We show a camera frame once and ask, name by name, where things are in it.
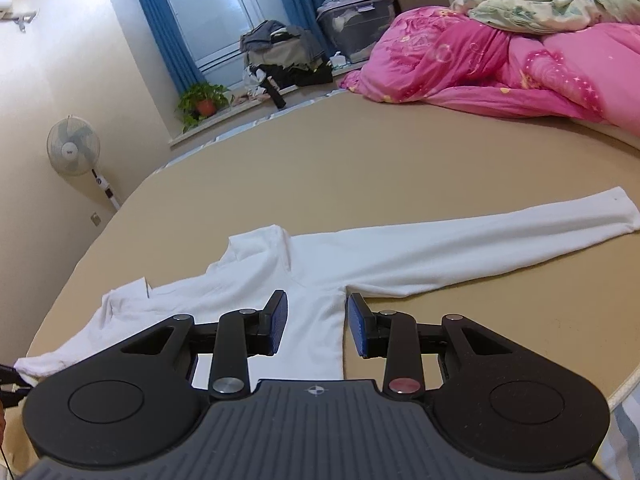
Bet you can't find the tan bed mattress sheet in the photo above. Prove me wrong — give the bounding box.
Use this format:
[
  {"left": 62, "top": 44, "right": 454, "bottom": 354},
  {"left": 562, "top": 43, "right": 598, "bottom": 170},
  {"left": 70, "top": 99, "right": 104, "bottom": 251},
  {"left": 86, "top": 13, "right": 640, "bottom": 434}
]
[{"left": 28, "top": 92, "right": 639, "bottom": 396}]

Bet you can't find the pink quilt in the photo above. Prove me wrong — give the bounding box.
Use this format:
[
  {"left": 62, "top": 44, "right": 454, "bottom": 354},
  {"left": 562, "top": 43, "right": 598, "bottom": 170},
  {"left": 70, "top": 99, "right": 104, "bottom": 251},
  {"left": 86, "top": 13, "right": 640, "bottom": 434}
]
[{"left": 341, "top": 6, "right": 639, "bottom": 136}]

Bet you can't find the window with white frame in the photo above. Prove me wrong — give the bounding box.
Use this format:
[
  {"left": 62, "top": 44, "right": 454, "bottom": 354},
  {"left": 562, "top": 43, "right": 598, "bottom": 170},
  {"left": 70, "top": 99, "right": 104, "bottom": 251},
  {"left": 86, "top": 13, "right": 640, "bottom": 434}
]
[{"left": 168, "top": 0, "right": 291, "bottom": 87}]

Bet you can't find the clear plastic storage bin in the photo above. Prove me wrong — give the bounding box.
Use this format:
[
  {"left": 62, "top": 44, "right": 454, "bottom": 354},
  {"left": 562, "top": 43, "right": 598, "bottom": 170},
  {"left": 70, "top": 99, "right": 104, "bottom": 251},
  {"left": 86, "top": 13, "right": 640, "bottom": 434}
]
[{"left": 317, "top": 0, "right": 396, "bottom": 63}]

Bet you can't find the green potted plant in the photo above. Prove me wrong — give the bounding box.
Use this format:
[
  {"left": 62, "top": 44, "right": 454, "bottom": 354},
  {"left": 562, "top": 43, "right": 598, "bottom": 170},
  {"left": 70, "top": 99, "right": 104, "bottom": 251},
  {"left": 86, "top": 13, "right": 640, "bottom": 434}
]
[{"left": 176, "top": 81, "right": 230, "bottom": 132}]

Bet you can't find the striped bed base sheet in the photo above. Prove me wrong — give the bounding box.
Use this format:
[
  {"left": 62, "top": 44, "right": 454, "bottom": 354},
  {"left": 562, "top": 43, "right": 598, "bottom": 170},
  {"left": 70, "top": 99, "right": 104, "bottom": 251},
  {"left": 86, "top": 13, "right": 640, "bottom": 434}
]
[{"left": 597, "top": 385, "right": 640, "bottom": 480}]

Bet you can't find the white standing fan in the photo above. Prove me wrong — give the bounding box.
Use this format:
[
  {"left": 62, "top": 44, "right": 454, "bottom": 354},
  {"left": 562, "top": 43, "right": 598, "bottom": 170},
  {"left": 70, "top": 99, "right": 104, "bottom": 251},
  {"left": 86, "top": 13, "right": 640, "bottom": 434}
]
[{"left": 47, "top": 115, "right": 120, "bottom": 211}]

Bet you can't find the blue curtain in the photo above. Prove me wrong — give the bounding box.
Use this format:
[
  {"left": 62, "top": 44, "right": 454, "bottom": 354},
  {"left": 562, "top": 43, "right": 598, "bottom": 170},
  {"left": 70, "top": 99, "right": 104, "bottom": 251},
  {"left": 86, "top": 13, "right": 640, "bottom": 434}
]
[{"left": 139, "top": 0, "right": 205, "bottom": 96}]

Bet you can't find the white long-sleeve shirt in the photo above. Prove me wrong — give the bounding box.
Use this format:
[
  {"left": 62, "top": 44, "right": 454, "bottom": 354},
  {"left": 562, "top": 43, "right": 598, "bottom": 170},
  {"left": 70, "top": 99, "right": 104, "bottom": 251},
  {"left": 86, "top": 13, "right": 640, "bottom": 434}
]
[{"left": 15, "top": 188, "right": 639, "bottom": 382}]

